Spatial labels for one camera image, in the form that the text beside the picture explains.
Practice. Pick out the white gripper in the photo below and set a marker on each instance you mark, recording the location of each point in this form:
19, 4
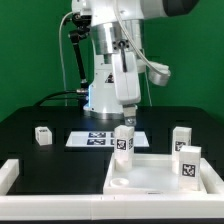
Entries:
127, 87

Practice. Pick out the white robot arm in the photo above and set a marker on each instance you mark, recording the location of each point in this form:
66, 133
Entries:
115, 27

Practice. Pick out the camera on black mount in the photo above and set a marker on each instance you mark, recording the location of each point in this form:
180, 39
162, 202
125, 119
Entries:
78, 43

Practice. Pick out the white U-shaped obstacle fence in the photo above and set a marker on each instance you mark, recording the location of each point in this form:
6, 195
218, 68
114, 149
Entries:
108, 207

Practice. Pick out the white square tabletop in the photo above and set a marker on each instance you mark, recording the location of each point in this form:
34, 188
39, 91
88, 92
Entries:
149, 174

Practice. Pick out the white marker base plate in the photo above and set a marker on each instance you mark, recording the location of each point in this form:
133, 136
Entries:
101, 139

